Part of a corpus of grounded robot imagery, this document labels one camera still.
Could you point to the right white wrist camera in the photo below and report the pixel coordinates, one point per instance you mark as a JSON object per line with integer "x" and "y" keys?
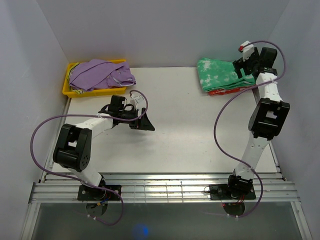
{"x": 247, "y": 49}

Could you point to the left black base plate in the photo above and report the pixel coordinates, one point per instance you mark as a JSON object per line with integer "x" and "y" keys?
{"x": 87, "y": 193}

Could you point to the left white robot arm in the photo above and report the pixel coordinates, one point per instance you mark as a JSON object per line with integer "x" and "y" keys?
{"x": 73, "y": 147}

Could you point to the red tie-dye folded trousers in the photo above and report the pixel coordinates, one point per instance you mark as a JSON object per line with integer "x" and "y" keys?
{"x": 226, "y": 91}

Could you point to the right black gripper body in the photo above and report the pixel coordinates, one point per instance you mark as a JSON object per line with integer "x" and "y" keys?
{"x": 251, "y": 62}

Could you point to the green tie-dye trousers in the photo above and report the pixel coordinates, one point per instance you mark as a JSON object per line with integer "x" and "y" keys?
{"x": 216, "y": 75}

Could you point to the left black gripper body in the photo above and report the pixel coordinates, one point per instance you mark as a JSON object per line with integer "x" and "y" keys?
{"x": 132, "y": 114}

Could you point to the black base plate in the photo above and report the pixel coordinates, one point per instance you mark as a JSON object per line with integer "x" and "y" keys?
{"x": 225, "y": 192}
{"x": 87, "y": 193}

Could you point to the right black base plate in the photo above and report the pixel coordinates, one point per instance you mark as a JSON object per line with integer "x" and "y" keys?
{"x": 225, "y": 192}

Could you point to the purple trousers in bin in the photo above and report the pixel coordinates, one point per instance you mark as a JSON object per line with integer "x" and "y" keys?
{"x": 98, "y": 74}

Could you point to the aluminium rail frame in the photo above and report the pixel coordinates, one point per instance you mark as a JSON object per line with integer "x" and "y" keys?
{"x": 158, "y": 188}

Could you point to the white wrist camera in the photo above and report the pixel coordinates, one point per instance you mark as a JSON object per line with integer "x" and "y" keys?
{"x": 137, "y": 101}
{"x": 247, "y": 49}

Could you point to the yellow plastic bin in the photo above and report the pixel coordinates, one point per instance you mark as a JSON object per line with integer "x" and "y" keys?
{"x": 70, "y": 93}

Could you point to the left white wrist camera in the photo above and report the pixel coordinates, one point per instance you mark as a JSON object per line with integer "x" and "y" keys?
{"x": 137, "y": 101}

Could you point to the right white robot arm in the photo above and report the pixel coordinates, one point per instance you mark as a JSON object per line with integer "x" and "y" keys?
{"x": 266, "y": 120}

